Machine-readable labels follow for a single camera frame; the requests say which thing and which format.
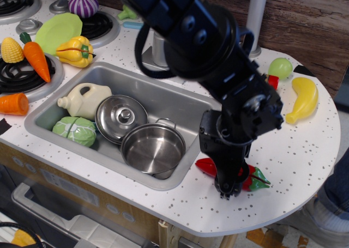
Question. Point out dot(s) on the front left stove burner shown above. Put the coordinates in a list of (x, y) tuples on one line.
[(22, 78)]

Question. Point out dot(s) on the black tape piece right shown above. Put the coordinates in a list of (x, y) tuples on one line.
[(300, 69)]

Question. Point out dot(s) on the steel sink basin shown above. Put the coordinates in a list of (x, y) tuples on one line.
[(160, 100)]

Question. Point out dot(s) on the steel pot lid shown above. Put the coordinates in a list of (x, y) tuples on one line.
[(117, 115)]

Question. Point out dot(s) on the grey stove knob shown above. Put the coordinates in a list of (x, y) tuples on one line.
[(30, 26), (59, 7)]

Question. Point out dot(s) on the steel pot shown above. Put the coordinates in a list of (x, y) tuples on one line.
[(155, 148)]

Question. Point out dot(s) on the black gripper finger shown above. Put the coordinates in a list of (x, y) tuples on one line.
[(238, 182), (217, 186)]

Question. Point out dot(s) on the yellow toy bell pepper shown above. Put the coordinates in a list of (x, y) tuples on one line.
[(77, 52)]

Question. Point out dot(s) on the red toy ketchup bottle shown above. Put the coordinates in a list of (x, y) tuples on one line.
[(273, 81)]

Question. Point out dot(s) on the grey support pole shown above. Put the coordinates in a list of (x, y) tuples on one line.
[(254, 23)]

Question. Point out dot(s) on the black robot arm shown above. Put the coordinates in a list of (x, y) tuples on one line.
[(203, 43)]

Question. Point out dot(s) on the back left stove burner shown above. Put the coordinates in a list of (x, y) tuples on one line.
[(13, 11)]

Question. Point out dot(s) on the yellow toy corn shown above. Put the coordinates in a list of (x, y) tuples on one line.
[(11, 51)]

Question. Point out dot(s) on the green toy cabbage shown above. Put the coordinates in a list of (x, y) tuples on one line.
[(76, 129)]

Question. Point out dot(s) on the orange toy carrot piece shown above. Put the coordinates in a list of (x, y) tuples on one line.
[(16, 104)]

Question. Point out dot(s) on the orange toy on floor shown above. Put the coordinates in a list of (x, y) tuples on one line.
[(22, 239)]

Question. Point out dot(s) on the black tape piece left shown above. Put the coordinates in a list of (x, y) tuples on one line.
[(4, 126)]

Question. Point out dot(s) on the black tape piece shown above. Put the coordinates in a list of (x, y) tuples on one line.
[(4, 126), (300, 69)]

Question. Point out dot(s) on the green toy broccoli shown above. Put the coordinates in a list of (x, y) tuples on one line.
[(127, 13)]

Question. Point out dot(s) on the purple toy onion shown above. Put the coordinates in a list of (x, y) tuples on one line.
[(83, 8)]

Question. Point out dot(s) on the whole orange toy carrot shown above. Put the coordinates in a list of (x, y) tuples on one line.
[(35, 56)]

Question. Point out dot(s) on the toy oven door handle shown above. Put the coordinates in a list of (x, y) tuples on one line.
[(64, 223)]

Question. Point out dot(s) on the silver toy faucet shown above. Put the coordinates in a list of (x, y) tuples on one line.
[(154, 57)]

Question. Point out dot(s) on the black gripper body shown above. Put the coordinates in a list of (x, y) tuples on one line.
[(228, 151)]

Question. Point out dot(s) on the green toy pear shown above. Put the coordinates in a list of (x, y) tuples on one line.
[(281, 68)]

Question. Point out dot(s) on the red toy chili pepper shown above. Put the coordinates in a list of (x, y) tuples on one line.
[(255, 180)]

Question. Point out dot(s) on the yellow toy banana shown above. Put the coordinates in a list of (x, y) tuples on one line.
[(306, 101)]

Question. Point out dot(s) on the blue toy knife handle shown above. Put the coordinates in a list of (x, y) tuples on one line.
[(132, 25)]

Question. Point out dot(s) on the cream toy milk jug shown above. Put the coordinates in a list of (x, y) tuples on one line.
[(84, 100)]

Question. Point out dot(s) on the green toy plate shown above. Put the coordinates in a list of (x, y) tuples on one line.
[(58, 30)]

